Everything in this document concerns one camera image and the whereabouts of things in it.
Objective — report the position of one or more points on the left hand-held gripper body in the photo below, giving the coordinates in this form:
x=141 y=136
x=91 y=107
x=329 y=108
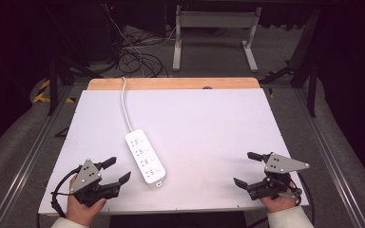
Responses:
x=87 y=177

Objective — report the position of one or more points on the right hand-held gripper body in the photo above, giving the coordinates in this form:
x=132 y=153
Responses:
x=280 y=164

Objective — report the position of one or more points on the person's left hand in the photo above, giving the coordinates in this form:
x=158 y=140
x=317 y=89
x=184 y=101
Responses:
x=80 y=212

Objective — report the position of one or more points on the person's right hand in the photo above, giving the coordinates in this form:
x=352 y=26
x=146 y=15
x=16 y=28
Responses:
x=278 y=203

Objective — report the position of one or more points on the white power strip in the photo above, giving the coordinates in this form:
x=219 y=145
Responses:
x=145 y=158

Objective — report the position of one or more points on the white table board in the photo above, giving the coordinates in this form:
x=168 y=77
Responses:
x=202 y=133

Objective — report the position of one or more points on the black metal stand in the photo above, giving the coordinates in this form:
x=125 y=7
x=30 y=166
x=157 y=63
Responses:
x=55 y=85
x=310 y=79

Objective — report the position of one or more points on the yellow black hazard tape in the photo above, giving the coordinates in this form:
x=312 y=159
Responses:
x=42 y=95

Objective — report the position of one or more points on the aluminium floor rail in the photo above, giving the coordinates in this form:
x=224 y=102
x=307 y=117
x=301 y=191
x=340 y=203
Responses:
x=326 y=158
x=28 y=164

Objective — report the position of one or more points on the white metal desk frame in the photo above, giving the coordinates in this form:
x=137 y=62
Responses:
x=215 y=20

